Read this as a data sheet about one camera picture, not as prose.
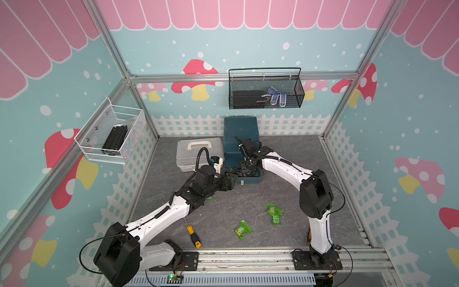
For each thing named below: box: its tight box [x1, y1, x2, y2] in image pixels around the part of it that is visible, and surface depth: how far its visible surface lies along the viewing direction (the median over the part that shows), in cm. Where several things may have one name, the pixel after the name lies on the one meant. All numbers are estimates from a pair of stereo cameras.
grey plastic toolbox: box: [176, 137, 225, 173], surface depth 101 cm
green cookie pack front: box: [234, 220, 253, 241], surface depth 83 cm
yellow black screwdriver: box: [183, 217, 203, 249], surface depth 81 cm
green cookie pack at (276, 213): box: [265, 202, 283, 226], surface depth 87 cm
